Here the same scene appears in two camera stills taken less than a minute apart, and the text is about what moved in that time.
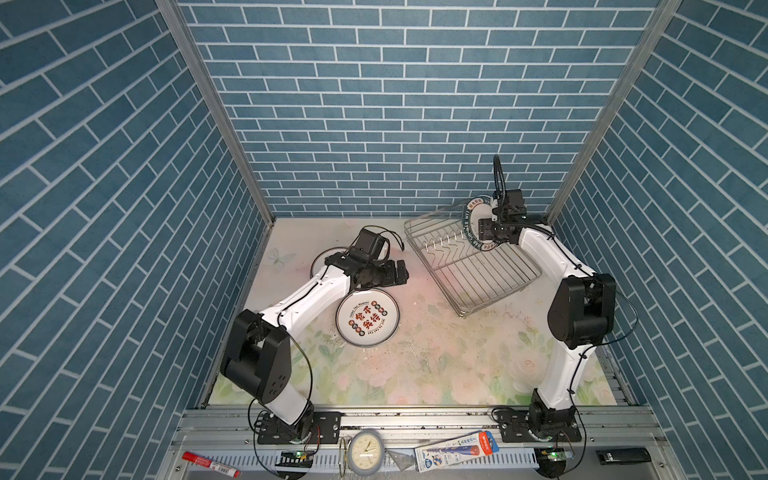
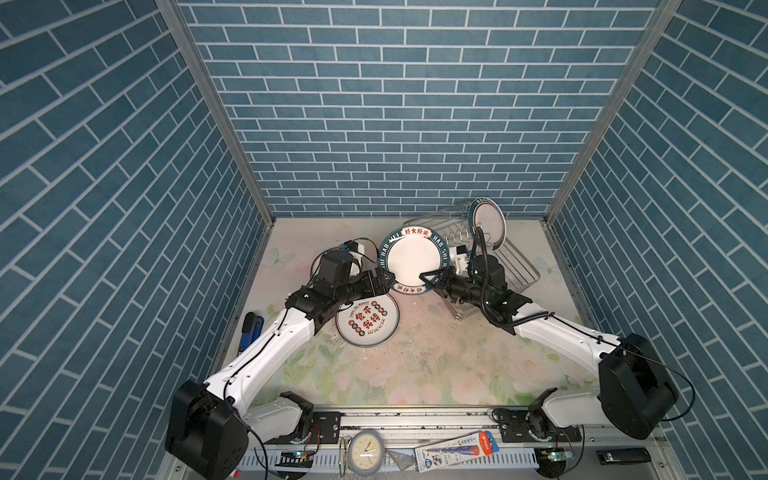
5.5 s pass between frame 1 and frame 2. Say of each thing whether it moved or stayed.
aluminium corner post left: stayed
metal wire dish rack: stayed
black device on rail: stayed
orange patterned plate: moved
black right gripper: moved
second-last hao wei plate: moved
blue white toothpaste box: stayed
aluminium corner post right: stayed
